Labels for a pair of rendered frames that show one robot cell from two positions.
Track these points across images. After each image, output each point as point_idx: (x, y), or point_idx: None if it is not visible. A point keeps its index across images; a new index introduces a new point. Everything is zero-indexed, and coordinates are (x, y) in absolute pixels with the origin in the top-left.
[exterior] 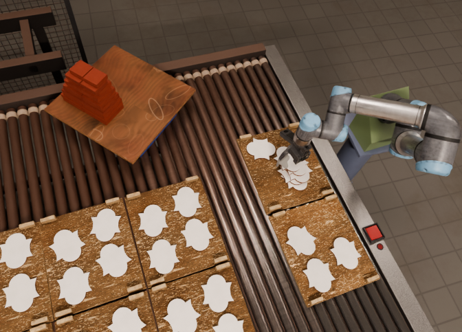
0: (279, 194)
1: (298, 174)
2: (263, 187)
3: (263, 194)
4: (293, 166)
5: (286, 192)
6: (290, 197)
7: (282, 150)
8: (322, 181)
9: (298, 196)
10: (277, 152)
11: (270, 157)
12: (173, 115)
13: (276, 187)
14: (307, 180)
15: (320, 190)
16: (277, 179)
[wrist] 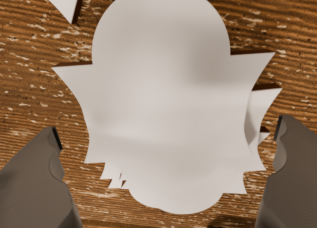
0: (67, 181)
1: (165, 197)
2: (6, 141)
3: (1, 160)
4: (159, 171)
5: (97, 185)
6: (103, 202)
7: (159, 27)
8: (252, 202)
9: (130, 209)
10: (102, 34)
11: (95, 5)
12: None
13: (63, 158)
14: (192, 213)
15: (219, 219)
16: (82, 135)
